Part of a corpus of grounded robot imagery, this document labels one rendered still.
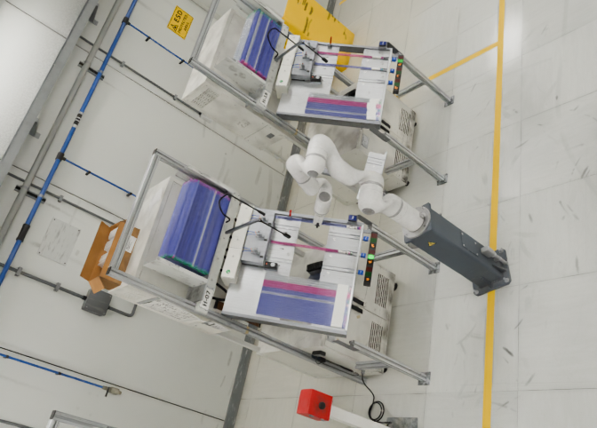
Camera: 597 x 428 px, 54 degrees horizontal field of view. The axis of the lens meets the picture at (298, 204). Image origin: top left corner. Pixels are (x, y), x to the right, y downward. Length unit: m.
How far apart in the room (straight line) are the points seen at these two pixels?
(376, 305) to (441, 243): 0.85
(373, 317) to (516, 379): 0.99
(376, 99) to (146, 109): 2.14
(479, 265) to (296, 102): 1.64
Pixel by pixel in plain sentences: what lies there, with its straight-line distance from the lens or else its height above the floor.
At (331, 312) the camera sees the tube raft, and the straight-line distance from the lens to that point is 3.28.
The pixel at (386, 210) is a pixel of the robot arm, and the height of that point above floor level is 0.96.
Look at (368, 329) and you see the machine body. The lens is 3.83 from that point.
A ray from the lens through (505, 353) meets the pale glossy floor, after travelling 3.48.
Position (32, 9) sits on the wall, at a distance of 5.27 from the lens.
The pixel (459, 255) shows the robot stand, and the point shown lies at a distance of 3.38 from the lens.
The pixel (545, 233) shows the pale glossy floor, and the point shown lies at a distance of 3.64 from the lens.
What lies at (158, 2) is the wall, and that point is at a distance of 5.88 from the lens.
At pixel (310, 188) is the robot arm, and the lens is 3.00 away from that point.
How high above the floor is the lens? 2.80
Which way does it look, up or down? 30 degrees down
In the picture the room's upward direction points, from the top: 59 degrees counter-clockwise
